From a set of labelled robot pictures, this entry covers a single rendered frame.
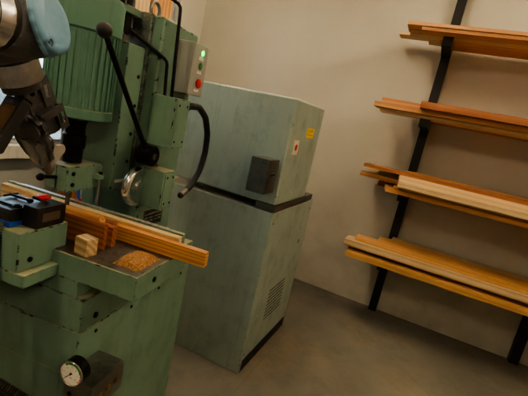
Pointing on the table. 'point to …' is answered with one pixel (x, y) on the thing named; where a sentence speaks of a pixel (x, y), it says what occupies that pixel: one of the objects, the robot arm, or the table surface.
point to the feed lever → (151, 156)
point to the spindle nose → (74, 141)
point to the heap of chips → (137, 260)
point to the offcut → (86, 245)
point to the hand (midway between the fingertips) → (45, 170)
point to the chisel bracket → (74, 176)
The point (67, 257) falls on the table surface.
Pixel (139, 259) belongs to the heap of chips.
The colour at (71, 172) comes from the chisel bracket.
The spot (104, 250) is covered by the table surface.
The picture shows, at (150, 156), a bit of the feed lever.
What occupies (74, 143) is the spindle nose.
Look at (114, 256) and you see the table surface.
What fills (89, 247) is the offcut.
